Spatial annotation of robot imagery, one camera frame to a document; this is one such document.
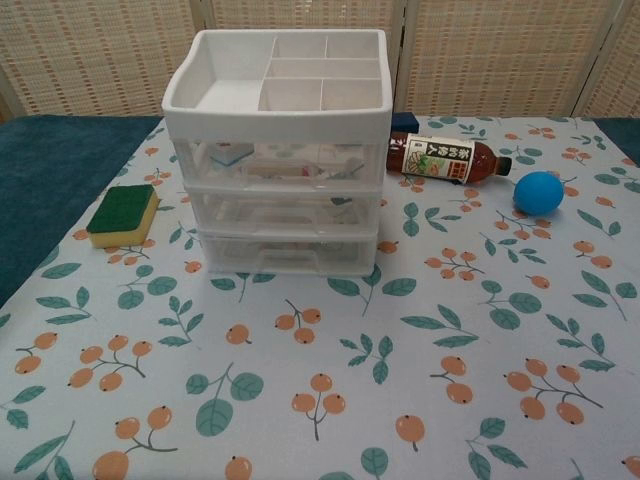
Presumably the floral fruit print tablecloth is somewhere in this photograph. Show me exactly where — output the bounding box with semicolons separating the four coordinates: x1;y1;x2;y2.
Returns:
0;115;640;480

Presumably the brown tea bottle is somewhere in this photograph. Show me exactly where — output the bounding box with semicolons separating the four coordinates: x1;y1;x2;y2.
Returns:
385;131;514;189

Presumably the woven folding screen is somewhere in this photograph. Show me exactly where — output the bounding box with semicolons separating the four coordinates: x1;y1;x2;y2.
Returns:
0;0;640;124

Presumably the blue ball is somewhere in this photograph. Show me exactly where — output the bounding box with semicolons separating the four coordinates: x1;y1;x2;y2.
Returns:
514;171;565;219

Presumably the green and yellow sponge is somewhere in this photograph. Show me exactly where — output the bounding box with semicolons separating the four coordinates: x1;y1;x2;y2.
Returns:
85;183;162;250

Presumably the white drawer organizer box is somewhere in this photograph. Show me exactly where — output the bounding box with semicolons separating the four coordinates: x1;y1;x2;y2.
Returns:
163;28;392;275

